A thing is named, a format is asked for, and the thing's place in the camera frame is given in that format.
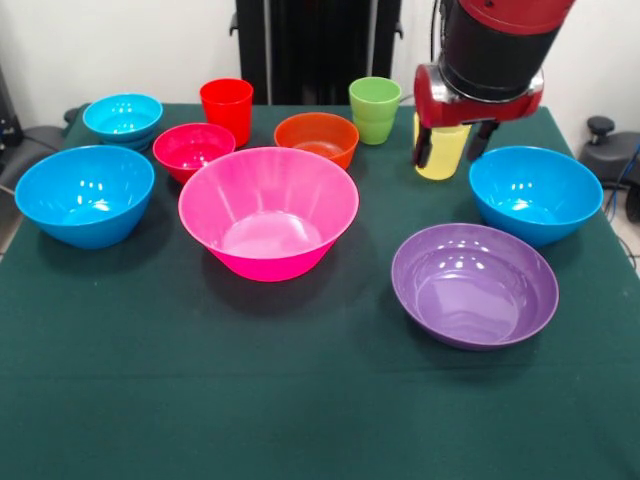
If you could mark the large pink bowl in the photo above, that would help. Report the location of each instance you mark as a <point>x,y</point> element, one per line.
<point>270,240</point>

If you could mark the small blue bowl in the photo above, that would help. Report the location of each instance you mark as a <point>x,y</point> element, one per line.
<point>136,146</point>
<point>122,117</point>

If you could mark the small orange bowl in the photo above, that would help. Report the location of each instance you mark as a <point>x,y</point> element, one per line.
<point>315,132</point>

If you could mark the green cup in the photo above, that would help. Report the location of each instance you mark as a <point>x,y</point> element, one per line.
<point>372,122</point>

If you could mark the dark green tablecloth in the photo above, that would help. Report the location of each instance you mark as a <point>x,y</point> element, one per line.
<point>320,400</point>

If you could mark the medium blue bowl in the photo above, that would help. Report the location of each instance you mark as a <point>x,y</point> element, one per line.
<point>535,200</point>
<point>85,200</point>

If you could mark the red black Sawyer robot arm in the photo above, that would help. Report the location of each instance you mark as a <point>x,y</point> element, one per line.
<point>500,50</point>

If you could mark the small crimson bowl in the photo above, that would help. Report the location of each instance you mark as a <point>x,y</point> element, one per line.
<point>192,147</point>

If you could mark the red cup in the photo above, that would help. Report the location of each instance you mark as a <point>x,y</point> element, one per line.
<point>225,110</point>

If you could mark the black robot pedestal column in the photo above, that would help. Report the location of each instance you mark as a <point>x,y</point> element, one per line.
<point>300,50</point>

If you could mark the yellow cup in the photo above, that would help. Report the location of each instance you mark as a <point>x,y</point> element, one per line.
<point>446,155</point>

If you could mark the purple shallow bowl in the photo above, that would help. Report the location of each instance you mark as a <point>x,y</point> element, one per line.
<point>475,300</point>

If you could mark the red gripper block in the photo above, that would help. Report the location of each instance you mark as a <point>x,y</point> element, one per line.
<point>470,114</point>

